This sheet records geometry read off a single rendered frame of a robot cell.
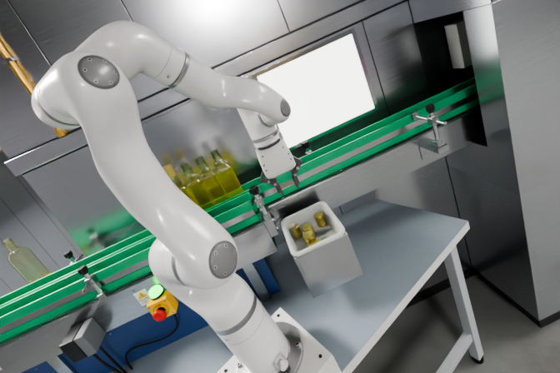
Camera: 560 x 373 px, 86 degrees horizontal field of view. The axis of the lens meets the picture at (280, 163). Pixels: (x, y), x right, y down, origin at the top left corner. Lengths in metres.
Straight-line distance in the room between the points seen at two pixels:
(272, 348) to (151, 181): 0.48
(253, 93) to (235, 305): 0.49
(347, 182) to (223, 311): 0.65
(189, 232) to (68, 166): 0.86
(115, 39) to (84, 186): 0.83
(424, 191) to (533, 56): 0.71
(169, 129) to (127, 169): 0.64
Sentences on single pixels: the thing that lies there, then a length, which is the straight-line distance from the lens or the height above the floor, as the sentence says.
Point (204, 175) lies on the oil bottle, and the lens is 1.10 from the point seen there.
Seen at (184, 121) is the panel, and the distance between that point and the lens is 1.20.
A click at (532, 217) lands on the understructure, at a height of 0.63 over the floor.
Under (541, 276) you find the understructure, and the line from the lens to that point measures 1.66.
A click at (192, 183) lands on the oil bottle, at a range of 1.11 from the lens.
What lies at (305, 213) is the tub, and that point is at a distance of 1.08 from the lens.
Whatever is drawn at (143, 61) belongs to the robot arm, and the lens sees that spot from 0.70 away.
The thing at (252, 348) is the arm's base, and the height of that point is 0.97.
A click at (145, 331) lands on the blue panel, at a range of 1.33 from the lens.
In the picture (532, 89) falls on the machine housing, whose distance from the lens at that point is 1.26.
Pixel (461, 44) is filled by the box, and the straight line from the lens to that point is 1.46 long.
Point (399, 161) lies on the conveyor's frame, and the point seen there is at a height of 0.99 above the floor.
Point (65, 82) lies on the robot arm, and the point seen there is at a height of 1.62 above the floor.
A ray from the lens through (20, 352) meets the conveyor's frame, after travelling 1.47.
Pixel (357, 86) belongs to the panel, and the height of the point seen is 1.28.
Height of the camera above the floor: 1.54
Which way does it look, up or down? 19 degrees down
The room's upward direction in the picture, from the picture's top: 24 degrees counter-clockwise
